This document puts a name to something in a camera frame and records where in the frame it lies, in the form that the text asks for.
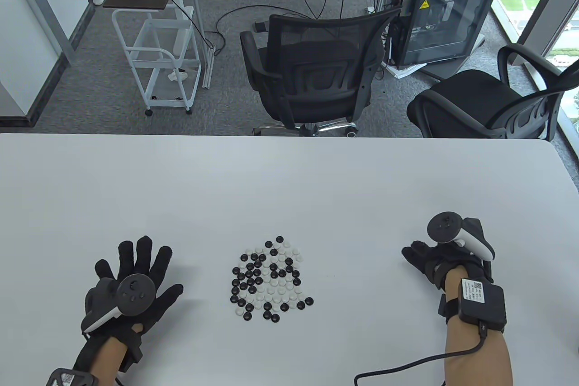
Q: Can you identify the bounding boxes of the person's left hand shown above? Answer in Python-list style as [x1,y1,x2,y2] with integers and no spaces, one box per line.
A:
[86,236,184,353]

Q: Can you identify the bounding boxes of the person's right hand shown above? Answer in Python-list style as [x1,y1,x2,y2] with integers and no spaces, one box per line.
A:
[402,240,494,289]

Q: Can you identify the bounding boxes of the pile of mixed Go stones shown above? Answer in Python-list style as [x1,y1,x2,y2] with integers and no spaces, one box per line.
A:
[230,236,314,322]

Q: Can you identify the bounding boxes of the person's right forearm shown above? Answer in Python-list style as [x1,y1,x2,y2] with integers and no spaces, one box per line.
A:
[437,266,514,386]

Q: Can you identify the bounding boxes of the black white left hand controller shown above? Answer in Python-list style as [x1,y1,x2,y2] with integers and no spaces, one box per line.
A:
[81,274,155,333]

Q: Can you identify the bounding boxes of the black white hand controller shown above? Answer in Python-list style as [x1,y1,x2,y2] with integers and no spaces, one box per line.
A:
[81,274,155,333]
[427,211,496,262]

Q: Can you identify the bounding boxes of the black white right hand controller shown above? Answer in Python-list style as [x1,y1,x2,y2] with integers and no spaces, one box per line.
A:
[427,211,496,262]

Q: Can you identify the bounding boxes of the black office chair curved armrests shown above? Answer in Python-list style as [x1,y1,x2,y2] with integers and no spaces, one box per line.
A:
[406,43,579,140]

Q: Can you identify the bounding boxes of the white papers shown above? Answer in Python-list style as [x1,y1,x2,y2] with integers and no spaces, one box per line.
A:
[384,62,428,79]

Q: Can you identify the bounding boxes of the white rolling cart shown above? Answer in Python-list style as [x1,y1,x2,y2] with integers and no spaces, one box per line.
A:
[112,6,202,116]

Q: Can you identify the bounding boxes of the black glass computer tower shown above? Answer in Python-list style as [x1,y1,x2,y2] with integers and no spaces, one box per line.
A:
[390,0,500,67]

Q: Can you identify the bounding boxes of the black mesh office chair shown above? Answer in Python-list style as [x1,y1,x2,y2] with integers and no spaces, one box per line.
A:
[240,7,403,138]

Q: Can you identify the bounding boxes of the aluminium profile rods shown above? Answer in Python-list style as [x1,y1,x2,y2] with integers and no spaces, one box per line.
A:
[183,0,215,88]

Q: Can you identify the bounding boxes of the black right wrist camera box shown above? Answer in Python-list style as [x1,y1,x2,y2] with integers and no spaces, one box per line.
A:
[457,278,507,333]

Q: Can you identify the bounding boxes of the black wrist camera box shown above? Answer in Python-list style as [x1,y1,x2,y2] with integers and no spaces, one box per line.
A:
[457,278,507,333]
[45,368,99,386]

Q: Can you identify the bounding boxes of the black wrist box cable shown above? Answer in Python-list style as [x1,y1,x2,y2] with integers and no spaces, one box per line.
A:
[354,323,489,386]

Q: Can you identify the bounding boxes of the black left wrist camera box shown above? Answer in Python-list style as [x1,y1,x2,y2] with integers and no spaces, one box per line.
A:
[45,368,99,386]

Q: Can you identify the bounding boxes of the black looped floor cable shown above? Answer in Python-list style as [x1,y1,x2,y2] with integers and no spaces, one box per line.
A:
[216,5,313,57]

